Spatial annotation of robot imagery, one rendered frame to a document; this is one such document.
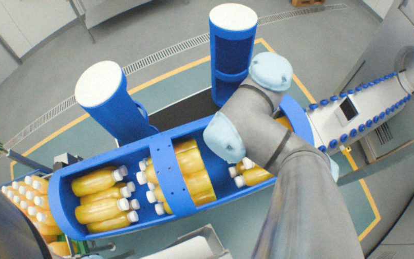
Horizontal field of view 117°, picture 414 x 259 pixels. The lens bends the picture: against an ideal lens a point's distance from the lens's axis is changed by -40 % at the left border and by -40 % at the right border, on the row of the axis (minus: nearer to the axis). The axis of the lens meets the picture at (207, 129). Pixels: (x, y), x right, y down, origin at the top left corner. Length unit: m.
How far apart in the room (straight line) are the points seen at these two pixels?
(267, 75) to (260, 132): 0.09
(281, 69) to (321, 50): 2.59
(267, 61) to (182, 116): 1.53
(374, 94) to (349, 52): 1.88
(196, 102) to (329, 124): 1.20
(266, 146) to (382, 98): 1.24
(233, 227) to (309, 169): 1.59
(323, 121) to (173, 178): 0.77
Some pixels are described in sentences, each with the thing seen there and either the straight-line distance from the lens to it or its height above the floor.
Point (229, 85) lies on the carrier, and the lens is 1.97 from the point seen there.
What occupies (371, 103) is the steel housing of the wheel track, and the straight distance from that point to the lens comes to 1.36.
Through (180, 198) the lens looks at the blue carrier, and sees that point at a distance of 0.58.
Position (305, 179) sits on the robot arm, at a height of 1.60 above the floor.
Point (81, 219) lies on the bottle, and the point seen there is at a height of 1.14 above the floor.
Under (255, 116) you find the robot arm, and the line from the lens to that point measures 0.31.
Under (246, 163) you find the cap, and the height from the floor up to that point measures 1.13.
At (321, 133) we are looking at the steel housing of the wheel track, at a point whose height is 0.93.
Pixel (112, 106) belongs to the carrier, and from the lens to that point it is 1.04.
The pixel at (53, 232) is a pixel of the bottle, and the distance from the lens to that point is 1.09.
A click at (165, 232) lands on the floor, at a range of 1.82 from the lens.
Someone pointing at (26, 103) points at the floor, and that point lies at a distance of 3.50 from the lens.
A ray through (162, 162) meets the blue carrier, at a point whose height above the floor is 1.23.
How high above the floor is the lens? 1.76
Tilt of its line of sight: 67 degrees down
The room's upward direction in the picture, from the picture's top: 6 degrees counter-clockwise
